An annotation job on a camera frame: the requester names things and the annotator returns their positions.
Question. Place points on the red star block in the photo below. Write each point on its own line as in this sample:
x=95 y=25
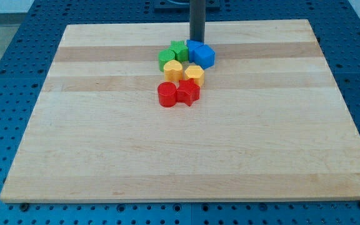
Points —
x=188 y=92

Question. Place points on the green star block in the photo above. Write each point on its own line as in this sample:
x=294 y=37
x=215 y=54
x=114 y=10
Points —
x=180 y=50

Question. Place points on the red cylinder block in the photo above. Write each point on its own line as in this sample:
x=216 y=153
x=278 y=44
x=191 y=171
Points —
x=167 y=94

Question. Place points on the yellow hexagon block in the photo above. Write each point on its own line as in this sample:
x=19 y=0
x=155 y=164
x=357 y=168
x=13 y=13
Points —
x=196 y=73

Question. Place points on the yellow heart block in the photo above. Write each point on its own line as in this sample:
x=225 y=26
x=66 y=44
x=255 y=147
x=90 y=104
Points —
x=173 y=71

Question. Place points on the green cylinder block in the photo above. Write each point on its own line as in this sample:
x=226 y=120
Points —
x=165 y=56

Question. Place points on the blue block behind cube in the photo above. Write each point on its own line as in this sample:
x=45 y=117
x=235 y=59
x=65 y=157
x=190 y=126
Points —
x=192 y=46

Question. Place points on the light wooden board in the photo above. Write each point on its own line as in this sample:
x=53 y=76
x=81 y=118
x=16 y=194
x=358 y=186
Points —
x=270 y=125

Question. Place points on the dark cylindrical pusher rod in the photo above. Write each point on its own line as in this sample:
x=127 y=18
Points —
x=197 y=19

